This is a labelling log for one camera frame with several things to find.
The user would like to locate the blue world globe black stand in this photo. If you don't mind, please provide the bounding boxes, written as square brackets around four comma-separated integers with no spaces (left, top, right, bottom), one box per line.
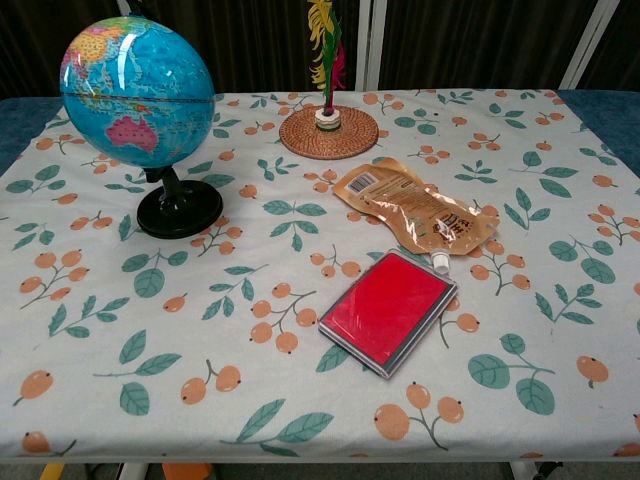
[58,0,224,240]

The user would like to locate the tan plastic spout pouch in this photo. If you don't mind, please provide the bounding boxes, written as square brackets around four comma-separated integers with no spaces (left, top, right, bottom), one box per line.
[332,157,501,275]

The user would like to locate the red flat rectangular box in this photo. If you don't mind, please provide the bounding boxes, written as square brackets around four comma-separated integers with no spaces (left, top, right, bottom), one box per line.
[318,251,459,381]

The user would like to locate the round woven rattan coaster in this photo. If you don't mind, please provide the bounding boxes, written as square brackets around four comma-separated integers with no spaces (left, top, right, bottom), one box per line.
[278,104,380,161]

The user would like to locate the small flower vase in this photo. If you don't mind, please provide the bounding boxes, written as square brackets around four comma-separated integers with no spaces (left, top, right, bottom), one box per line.
[305,0,349,133]

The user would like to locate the floral fruit print tablecloth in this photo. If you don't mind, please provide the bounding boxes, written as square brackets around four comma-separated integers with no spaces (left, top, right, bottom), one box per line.
[0,88,640,464]

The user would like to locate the orange object under table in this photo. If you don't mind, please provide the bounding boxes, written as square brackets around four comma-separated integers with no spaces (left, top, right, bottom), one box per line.
[162,463,214,480]

